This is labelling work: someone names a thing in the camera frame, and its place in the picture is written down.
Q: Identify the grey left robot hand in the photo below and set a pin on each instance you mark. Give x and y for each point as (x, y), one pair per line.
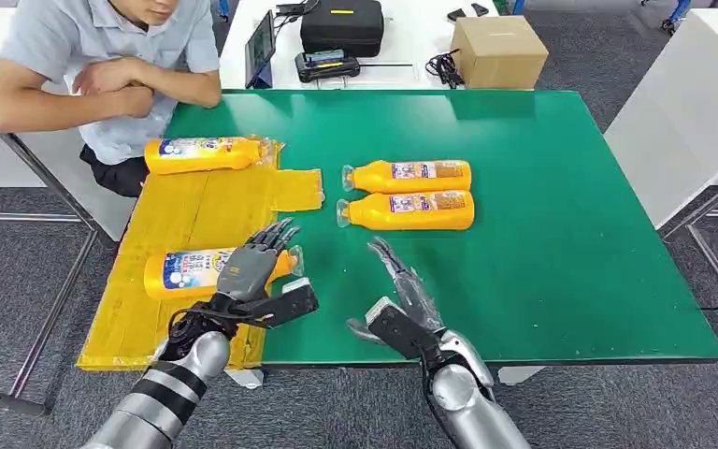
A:
(247, 272)

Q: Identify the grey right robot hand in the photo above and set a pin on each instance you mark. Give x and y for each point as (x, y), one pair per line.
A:
(418, 297)

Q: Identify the orange detergent bottle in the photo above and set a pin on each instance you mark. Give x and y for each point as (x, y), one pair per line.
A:
(408, 211)
(179, 276)
(204, 156)
(408, 176)

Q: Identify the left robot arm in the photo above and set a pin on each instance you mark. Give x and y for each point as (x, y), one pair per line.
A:
(167, 390)

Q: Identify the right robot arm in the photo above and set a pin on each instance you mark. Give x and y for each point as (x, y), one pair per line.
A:
(476, 409)

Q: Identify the yellow plastic sheet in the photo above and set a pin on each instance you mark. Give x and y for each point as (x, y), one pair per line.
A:
(198, 211)

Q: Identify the green table mat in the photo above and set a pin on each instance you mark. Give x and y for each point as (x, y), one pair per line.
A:
(520, 260)

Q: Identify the white side table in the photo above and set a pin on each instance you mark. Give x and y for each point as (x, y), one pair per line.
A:
(55, 180)
(675, 124)

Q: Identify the black handheld controller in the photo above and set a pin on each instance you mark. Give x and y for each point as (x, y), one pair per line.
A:
(327, 67)

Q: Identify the black tablet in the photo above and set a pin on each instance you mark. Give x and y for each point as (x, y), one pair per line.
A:
(260, 46)

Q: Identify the brown cardboard box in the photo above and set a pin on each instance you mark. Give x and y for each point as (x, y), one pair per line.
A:
(498, 52)

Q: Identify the black carrying case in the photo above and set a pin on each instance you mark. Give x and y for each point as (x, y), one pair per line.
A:
(341, 28)

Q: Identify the person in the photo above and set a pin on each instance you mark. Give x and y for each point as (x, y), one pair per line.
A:
(117, 37)

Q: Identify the small black device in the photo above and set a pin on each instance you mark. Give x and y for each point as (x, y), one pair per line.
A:
(456, 13)
(480, 9)

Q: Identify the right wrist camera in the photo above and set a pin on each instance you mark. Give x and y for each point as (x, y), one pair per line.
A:
(399, 331)

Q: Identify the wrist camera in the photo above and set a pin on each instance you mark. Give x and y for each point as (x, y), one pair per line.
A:
(291, 304)
(399, 331)

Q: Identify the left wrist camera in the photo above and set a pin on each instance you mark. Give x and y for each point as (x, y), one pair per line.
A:
(291, 304)

